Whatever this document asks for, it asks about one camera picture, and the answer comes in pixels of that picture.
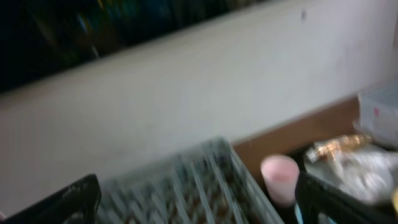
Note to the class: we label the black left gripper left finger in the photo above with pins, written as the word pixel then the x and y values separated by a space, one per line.
pixel 75 203

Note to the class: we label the pink cup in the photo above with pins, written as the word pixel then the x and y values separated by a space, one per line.
pixel 280 174

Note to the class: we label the clear plastic bin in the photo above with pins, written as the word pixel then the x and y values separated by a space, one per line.
pixel 378 114

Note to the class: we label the gold coffee sachet wrapper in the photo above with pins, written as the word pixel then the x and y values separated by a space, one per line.
pixel 330 148

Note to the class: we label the round black tray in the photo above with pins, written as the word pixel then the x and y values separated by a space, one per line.
pixel 292 214

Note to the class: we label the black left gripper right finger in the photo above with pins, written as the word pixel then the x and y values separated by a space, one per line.
pixel 315 196

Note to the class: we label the grey dishwasher rack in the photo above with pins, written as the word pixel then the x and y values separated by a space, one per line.
pixel 208 183

